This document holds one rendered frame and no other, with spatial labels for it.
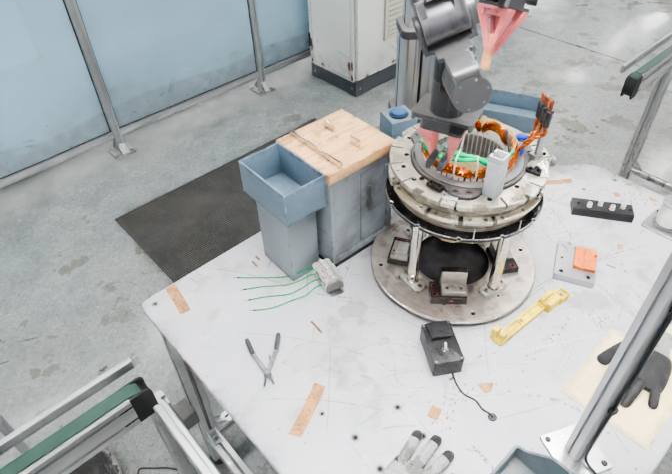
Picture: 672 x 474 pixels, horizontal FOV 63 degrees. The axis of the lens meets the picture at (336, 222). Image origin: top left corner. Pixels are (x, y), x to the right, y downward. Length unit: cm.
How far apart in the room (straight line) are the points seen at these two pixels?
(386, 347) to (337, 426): 20
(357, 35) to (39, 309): 221
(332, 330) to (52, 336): 149
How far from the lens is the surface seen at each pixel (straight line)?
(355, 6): 334
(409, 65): 153
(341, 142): 124
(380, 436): 109
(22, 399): 235
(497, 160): 101
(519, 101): 148
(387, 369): 116
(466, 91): 79
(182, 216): 276
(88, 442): 126
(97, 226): 288
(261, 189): 117
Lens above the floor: 176
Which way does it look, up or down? 42 degrees down
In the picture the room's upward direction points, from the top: 2 degrees counter-clockwise
